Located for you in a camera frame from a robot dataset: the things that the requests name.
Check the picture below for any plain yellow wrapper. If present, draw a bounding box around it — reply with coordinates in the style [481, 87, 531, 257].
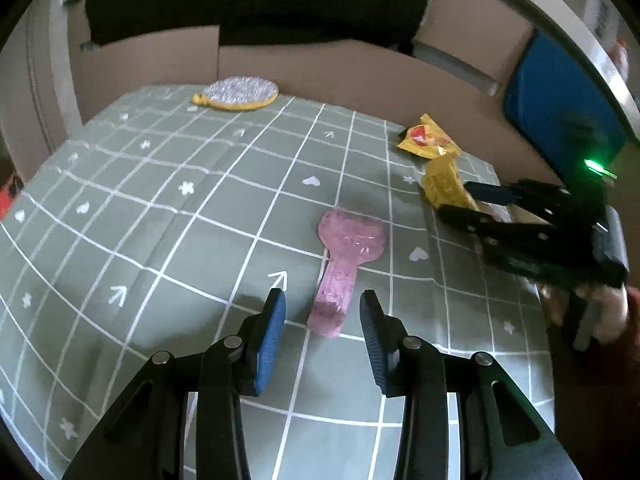
[421, 152, 480, 212]

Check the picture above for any pink translucent wrapper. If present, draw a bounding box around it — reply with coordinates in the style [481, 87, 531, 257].
[307, 210, 387, 339]

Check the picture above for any yellow wrapper with red print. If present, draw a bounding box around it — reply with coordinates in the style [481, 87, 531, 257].
[396, 114, 462, 162]

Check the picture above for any blue cloth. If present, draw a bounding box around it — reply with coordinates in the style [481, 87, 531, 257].
[502, 27, 628, 176]

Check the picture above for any round silver yellow wrapper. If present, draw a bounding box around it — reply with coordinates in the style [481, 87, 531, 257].
[192, 76, 280, 112]

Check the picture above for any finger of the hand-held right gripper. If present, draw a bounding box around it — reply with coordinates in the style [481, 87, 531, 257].
[465, 180, 571, 209]
[439, 204, 553, 243]

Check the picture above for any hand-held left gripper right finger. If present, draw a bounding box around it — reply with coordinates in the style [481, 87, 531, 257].
[360, 290, 583, 480]

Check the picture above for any person's right hand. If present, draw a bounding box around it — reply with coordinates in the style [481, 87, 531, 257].
[542, 280, 640, 346]

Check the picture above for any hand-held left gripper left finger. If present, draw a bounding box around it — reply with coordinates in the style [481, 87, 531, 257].
[62, 287, 287, 480]

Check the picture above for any green checked tablecloth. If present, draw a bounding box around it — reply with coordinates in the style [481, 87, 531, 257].
[0, 82, 558, 480]

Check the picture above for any black cloth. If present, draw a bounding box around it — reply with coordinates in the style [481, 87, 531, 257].
[82, 0, 441, 58]

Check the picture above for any red packet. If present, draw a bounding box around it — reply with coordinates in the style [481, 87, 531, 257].
[0, 170, 24, 218]

